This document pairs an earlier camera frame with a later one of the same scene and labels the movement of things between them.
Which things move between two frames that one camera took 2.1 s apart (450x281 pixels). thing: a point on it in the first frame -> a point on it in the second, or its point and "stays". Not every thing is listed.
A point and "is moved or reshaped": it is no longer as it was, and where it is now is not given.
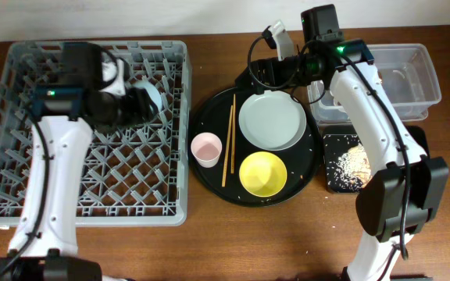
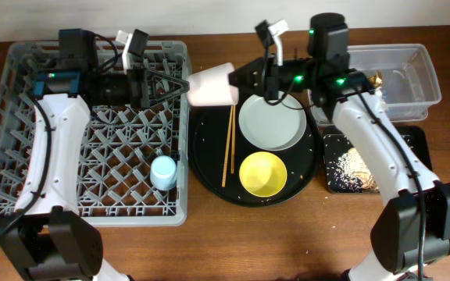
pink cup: x=206 y=147 -> x=211 y=87
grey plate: x=272 y=121 stays
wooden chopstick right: x=232 y=166 stays
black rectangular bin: x=345 y=164 stays
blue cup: x=151 y=91 is moved or reshaped
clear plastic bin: x=405 y=72 stays
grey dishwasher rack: x=136 y=174 stays
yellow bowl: x=262 y=174 stays
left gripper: x=138 y=104 -> x=141 y=89
